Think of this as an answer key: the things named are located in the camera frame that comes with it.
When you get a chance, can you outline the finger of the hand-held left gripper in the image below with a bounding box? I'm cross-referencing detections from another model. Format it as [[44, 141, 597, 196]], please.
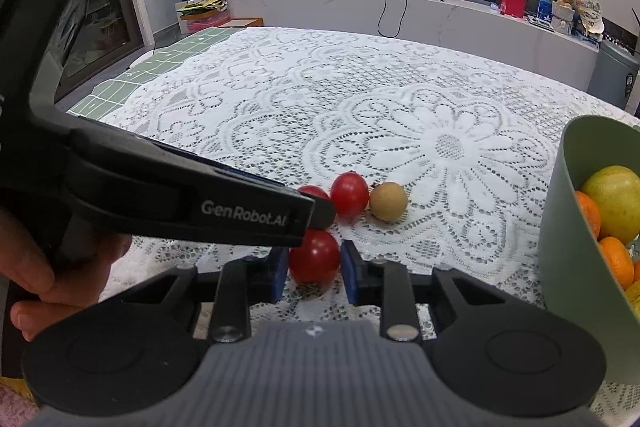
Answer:
[[67, 127, 337, 249]]

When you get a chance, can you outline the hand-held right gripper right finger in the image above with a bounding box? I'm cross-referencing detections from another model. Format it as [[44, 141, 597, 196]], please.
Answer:
[[341, 240, 506, 340]]

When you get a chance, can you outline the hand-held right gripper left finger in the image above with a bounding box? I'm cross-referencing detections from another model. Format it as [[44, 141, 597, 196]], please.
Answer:
[[100, 249, 290, 344]]

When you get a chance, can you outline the red cherry tomato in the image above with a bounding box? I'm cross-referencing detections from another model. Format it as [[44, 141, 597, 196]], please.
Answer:
[[297, 185, 335, 208], [330, 172, 370, 219], [288, 229, 342, 285]]

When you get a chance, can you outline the green colander bowl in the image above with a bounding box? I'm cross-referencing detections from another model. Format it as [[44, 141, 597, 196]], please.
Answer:
[[537, 114, 640, 385]]

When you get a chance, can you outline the yellow-green pear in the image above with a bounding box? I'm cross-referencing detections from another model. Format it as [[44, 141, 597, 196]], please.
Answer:
[[580, 165, 640, 244]]

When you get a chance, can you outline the person's left hand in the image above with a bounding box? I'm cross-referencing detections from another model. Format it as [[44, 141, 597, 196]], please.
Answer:
[[0, 209, 133, 343]]

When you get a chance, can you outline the sliding glass door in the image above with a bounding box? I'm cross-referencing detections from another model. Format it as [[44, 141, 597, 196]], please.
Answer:
[[55, 0, 153, 100]]

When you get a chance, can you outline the brown longan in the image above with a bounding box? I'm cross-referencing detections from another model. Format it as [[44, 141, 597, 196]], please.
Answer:
[[369, 182, 408, 223]]

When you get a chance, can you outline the green checked tablecloth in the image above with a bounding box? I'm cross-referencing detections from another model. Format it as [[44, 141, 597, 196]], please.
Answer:
[[67, 28, 233, 118]]

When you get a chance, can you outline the pink storage box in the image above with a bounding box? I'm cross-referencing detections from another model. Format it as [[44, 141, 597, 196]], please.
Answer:
[[179, 12, 231, 35]]

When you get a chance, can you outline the stack of yellow-green packets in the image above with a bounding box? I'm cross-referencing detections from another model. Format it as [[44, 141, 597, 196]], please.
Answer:
[[176, 0, 228, 15]]

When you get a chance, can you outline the white lace tablecloth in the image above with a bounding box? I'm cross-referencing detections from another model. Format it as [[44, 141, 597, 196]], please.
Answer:
[[95, 27, 640, 418]]

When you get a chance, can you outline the white marble television console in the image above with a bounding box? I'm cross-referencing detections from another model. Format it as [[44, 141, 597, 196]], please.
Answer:
[[222, 0, 601, 92]]

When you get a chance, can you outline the grey trash can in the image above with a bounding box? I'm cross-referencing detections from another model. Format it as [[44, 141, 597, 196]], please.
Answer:
[[587, 39, 640, 110]]

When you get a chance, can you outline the white gift box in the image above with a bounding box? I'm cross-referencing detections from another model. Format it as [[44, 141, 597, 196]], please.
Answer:
[[552, 2, 576, 32]]

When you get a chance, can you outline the white hat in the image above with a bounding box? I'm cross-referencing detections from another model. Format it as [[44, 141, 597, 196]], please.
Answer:
[[580, 14, 605, 38]]

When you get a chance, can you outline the black cable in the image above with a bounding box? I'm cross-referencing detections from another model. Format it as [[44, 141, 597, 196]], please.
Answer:
[[377, 0, 443, 38]]

